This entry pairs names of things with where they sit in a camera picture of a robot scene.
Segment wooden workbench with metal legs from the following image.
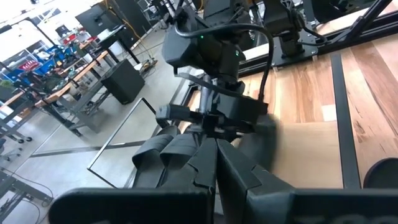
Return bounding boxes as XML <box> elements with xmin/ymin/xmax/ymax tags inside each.
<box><xmin>0</xmin><ymin>49</ymin><xmax>109</xmax><ymax>139</ymax></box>

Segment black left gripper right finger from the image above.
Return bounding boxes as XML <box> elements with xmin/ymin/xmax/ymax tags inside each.
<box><xmin>216</xmin><ymin>139</ymin><xmax>295</xmax><ymax>224</ymax></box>

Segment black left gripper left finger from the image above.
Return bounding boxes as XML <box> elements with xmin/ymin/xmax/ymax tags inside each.
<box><xmin>161</xmin><ymin>138</ymin><xmax>218</xmax><ymax>191</ymax></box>

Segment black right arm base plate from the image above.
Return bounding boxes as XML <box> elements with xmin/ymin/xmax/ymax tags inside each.
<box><xmin>270</xmin><ymin>29</ymin><xmax>320</xmax><ymax>68</ymax></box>

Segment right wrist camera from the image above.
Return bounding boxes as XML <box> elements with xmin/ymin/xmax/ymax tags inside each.
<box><xmin>216</xmin><ymin>95</ymin><xmax>269</xmax><ymax>125</ymax></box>

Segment black aluminium table frame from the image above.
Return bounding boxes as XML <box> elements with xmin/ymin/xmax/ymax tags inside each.
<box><xmin>239</xmin><ymin>0</ymin><xmax>398</xmax><ymax>77</ymax></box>

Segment yellow cable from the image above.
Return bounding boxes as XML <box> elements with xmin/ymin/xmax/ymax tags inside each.
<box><xmin>104</xmin><ymin>0</ymin><xmax>142</xmax><ymax>41</ymax></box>

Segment black standing desk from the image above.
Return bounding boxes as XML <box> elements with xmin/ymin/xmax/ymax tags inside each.
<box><xmin>96</xmin><ymin>24</ymin><xmax>141</xmax><ymax>65</ymax></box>

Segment black right camera cable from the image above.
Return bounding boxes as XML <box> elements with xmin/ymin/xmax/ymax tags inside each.
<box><xmin>174</xmin><ymin>23</ymin><xmax>275</xmax><ymax>102</ymax></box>

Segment black cube cabinet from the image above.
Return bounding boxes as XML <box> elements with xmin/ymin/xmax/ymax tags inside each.
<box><xmin>101</xmin><ymin>58</ymin><xmax>146</xmax><ymax>105</ymax></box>

